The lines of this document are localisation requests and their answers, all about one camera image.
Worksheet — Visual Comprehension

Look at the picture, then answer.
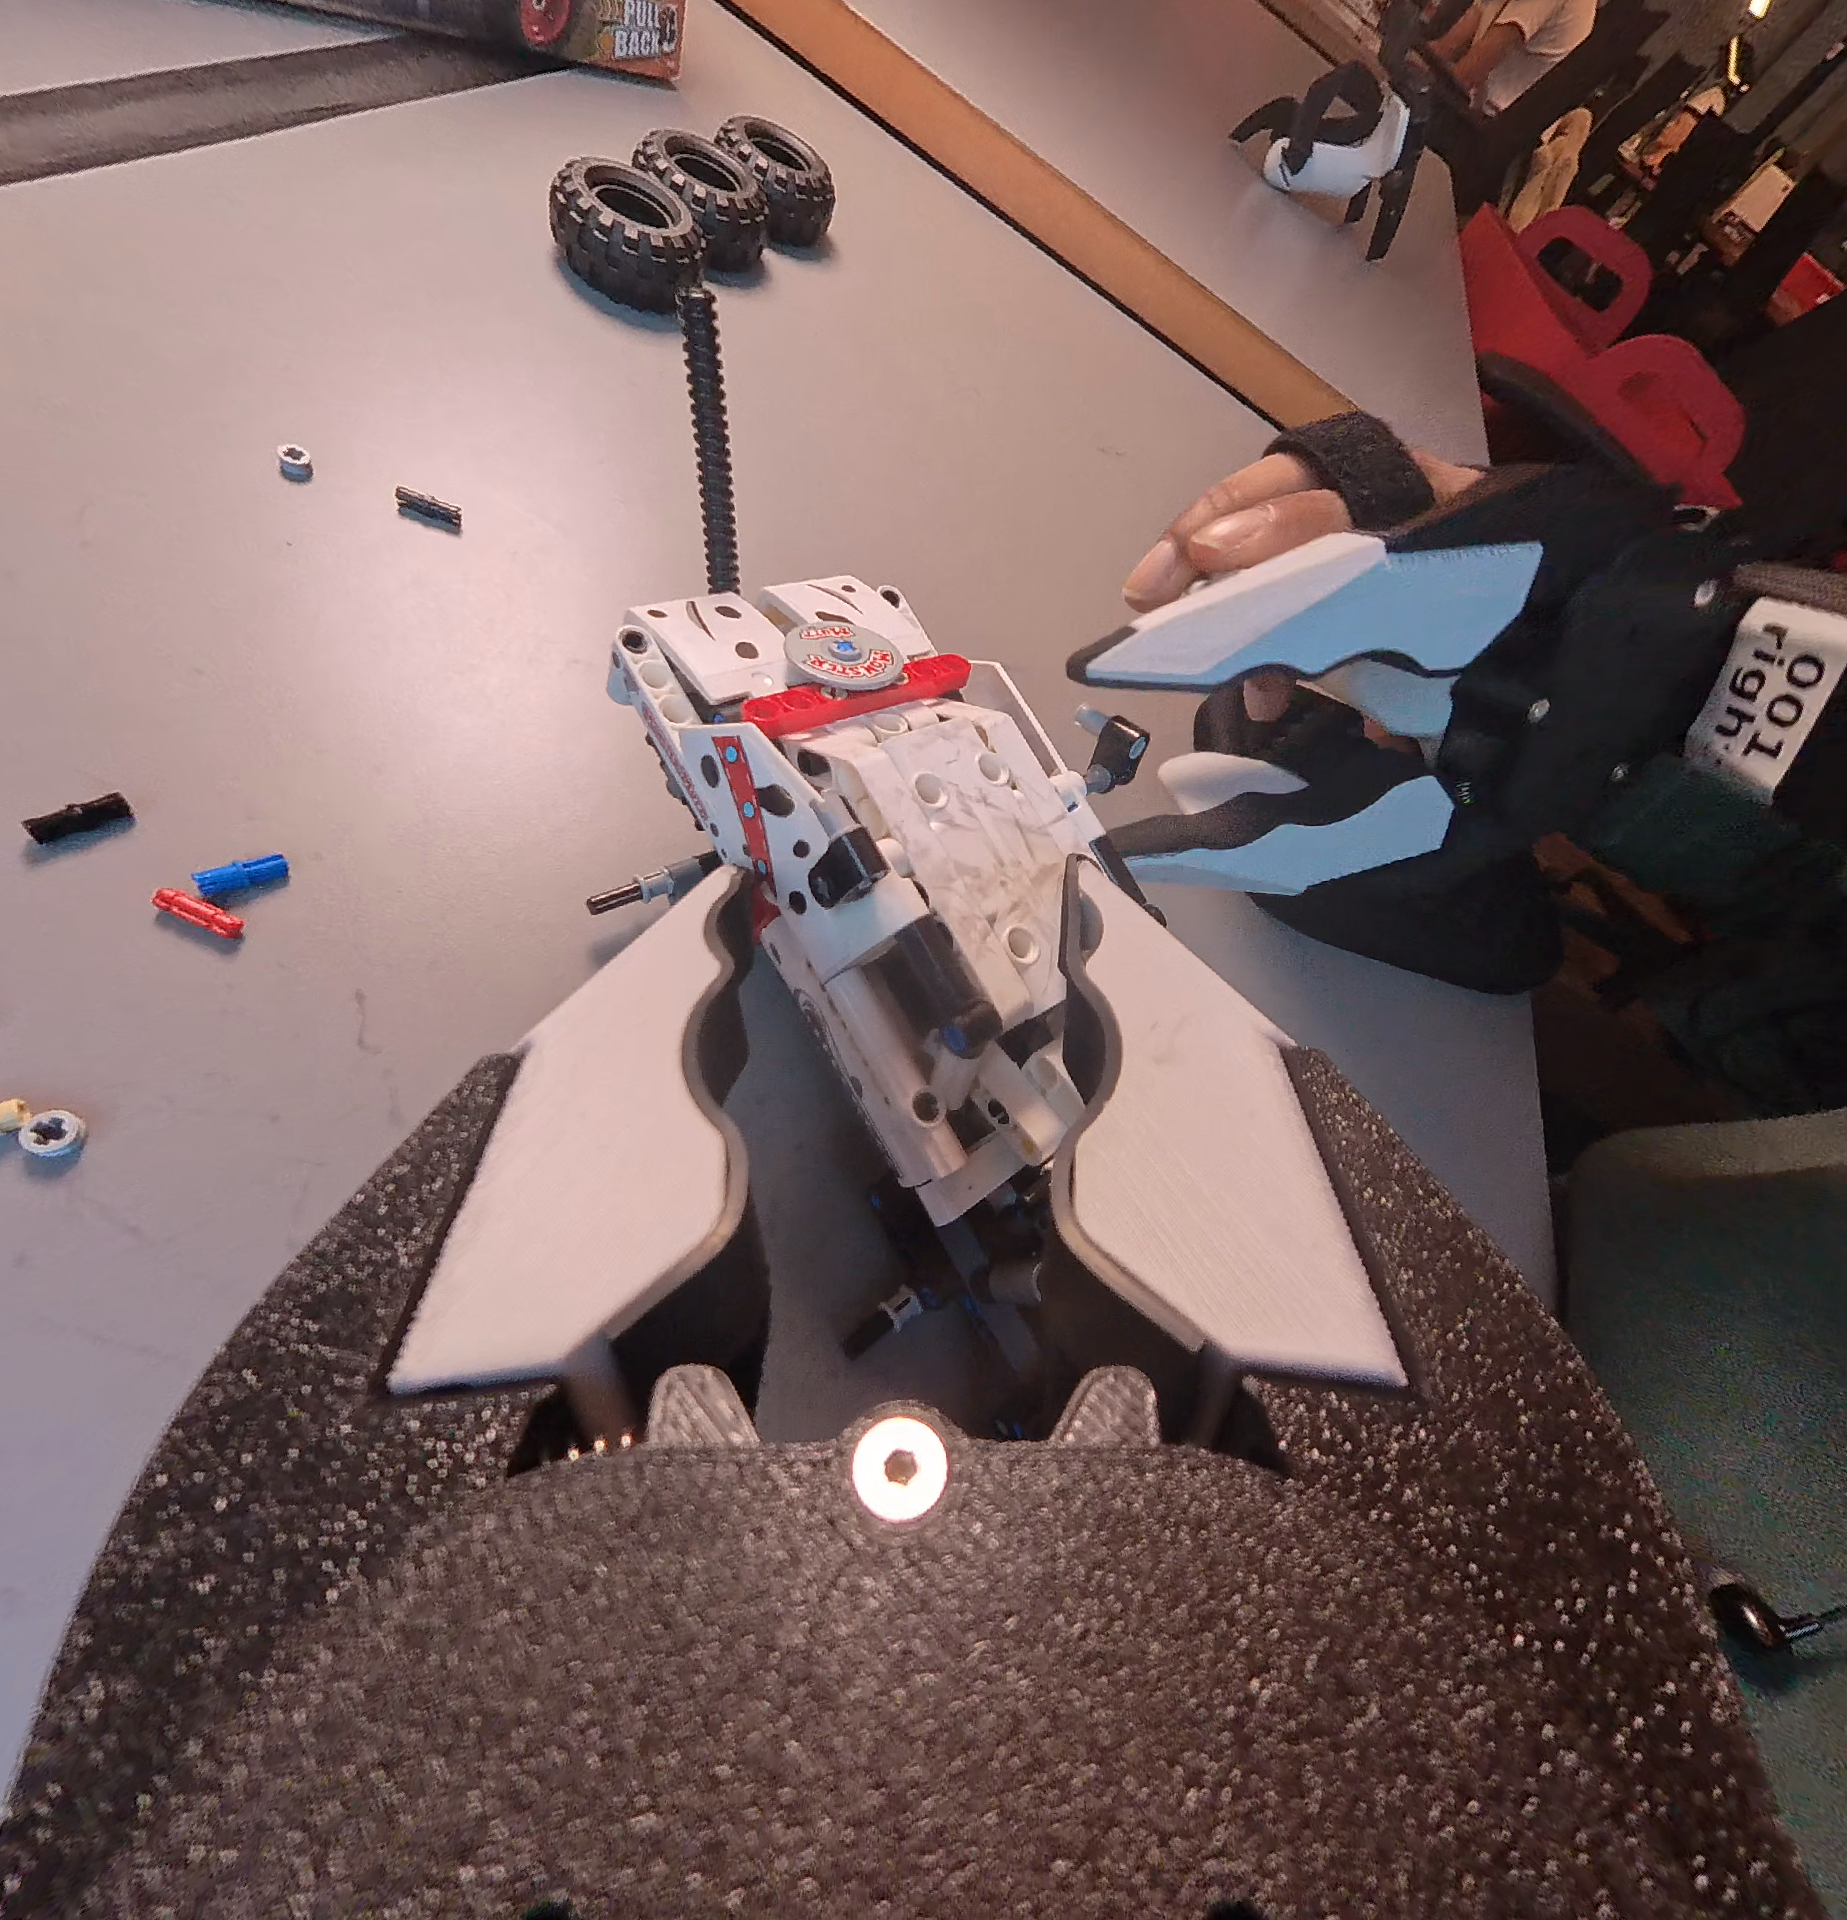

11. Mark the person's right forearm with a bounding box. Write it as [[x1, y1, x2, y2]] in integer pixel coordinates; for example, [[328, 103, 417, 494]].
[[1539, 752, 1847, 1118]]

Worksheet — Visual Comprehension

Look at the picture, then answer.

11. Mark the grey table with black inset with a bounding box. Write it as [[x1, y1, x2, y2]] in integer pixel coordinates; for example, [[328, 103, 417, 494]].
[[728, 0, 1486, 467]]

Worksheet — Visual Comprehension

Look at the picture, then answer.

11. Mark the white lego truck model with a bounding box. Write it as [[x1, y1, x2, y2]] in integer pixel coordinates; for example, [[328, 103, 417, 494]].
[[588, 285, 1165, 1444]]

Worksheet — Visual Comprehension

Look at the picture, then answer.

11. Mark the white black quadruped robot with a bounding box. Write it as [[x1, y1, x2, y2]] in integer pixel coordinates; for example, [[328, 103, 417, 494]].
[[1231, 0, 1444, 257]]

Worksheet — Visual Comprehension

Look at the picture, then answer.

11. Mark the lego set box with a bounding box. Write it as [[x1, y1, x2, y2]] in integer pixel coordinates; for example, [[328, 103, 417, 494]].
[[286, 0, 689, 80]]

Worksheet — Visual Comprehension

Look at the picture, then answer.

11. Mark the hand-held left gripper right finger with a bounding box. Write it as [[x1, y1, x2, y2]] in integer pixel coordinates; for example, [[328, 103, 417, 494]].
[[1052, 860, 1409, 1434]]

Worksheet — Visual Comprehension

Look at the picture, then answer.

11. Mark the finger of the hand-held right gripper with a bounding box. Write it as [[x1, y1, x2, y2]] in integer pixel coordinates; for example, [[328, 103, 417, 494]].
[[1115, 772, 1460, 901], [1064, 530, 1550, 697]]

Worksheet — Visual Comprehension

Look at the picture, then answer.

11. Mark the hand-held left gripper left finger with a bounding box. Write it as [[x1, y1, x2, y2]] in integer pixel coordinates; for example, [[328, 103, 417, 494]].
[[385, 862, 753, 1444]]

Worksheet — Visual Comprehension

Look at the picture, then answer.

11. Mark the person's right hand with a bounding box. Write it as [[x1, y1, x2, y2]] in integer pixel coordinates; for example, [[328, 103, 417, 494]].
[[1123, 413, 1494, 724]]

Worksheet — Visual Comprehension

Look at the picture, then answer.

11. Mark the black lego tyre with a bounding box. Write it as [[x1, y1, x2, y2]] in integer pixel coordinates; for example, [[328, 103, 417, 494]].
[[547, 152, 707, 313], [631, 127, 768, 273], [716, 118, 840, 246]]

